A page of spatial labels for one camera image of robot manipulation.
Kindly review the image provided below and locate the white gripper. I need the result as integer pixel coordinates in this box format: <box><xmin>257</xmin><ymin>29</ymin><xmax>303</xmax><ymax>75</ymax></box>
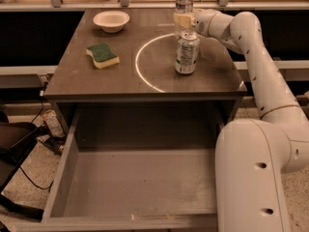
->
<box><xmin>173</xmin><ymin>8</ymin><xmax>220</xmax><ymax>37</ymax></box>

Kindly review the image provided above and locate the clear plastic water bottle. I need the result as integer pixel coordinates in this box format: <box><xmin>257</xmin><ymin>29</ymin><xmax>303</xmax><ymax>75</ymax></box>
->
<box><xmin>173</xmin><ymin>0</ymin><xmax>193</xmax><ymax>39</ymax></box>

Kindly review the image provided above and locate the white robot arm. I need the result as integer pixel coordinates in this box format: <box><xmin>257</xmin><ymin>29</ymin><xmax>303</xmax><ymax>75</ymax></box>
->
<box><xmin>174</xmin><ymin>9</ymin><xmax>309</xmax><ymax>232</ymax></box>

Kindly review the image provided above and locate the open grey top drawer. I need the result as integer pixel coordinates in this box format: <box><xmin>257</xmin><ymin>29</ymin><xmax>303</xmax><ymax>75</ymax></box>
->
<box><xmin>17</xmin><ymin>106</ymin><xmax>221</xmax><ymax>232</ymax></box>

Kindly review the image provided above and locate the silver soda can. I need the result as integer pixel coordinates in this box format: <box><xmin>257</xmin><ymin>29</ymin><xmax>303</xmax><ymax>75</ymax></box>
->
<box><xmin>175</xmin><ymin>30</ymin><xmax>200</xmax><ymax>75</ymax></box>

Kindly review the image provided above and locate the white paper bowl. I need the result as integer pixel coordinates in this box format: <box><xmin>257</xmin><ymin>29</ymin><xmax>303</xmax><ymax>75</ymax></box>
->
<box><xmin>93</xmin><ymin>11</ymin><xmax>129</xmax><ymax>33</ymax></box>

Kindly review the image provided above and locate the green yellow sponge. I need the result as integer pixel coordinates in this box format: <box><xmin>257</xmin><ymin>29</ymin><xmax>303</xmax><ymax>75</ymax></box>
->
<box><xmin>86</xmin><ymin>43</ymin><xmax>120</xmax><ymax>69</ymax></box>

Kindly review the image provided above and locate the black chair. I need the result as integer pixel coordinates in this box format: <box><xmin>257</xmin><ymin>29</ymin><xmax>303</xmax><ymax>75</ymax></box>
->
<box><xmin>0</xmin><ymin>111</ymin><xmax>43</xmax><ymax>220</ymax></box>

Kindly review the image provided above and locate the black cable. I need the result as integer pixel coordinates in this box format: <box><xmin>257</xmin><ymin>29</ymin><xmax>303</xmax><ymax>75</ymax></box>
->
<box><xmin>18</xmin><ymin>80</ymin><xmax>54</xmax><ymax>191</ymax></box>

